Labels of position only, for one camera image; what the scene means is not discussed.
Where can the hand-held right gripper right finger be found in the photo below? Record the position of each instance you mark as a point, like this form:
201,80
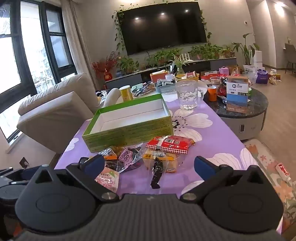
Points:
203,167

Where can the black television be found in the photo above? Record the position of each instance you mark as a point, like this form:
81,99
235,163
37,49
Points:
161,27

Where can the clear plastic pitcher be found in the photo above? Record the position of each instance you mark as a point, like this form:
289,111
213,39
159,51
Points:
186,97

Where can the red snack packet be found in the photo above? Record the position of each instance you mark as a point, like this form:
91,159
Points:
171,143

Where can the white bottle on rug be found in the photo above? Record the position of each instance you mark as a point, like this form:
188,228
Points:
283,171

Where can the pink box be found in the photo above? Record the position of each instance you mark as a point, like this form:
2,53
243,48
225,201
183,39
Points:
223,71

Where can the grey dining chair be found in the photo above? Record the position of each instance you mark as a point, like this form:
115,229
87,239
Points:
290,53

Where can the purple bag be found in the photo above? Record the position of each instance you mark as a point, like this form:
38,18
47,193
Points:
261,77

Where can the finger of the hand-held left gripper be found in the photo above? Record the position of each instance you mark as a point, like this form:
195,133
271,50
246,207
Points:
31,172

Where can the spider plant in vase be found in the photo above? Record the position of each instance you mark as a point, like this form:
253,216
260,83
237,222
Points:
178,62

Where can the orange cup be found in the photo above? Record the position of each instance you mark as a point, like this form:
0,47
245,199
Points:
212,93

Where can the white red-print snack packet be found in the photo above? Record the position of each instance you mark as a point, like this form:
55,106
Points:
107,180

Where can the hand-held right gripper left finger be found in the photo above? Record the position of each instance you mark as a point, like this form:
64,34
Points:
94,163

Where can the red berry decoration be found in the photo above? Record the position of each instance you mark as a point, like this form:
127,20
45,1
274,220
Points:
104,64

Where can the white air purifier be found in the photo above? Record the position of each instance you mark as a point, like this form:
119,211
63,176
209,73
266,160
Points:
258,59

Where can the yellow canister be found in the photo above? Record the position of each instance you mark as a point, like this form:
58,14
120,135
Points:
126,93

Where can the blue-grey plastic basket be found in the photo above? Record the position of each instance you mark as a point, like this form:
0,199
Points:
164,88

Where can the tall leafy plant white pot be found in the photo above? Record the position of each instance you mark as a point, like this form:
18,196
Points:
246,49

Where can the black framed window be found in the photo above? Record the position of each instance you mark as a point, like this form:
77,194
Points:
44,34

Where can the white curtain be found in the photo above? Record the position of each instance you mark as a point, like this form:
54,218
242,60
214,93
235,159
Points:
78,46

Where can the green potted plant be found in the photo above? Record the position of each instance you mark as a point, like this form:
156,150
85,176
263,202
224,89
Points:
127,64
205,51
159,58

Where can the yellow woven basket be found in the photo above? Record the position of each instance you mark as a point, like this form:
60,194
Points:
188,78

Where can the orange tissue box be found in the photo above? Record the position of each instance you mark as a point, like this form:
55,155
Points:
159,77

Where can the blue white carton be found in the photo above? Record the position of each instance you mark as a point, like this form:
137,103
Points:
237,97

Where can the floral rug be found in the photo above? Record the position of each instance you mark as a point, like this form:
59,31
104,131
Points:
261,150

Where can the cream sofa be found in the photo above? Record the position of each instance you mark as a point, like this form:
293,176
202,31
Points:
57,104

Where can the white router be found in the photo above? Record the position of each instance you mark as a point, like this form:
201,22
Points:
186,58

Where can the orange snack packet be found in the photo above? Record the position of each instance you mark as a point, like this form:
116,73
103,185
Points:
111,154

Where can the dark marble coffee table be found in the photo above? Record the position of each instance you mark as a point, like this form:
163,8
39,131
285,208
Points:
256,102

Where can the green cardboard box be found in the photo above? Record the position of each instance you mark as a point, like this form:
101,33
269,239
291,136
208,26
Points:
129,135

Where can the dark stick snack packet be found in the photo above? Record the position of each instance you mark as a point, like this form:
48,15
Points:
156,176

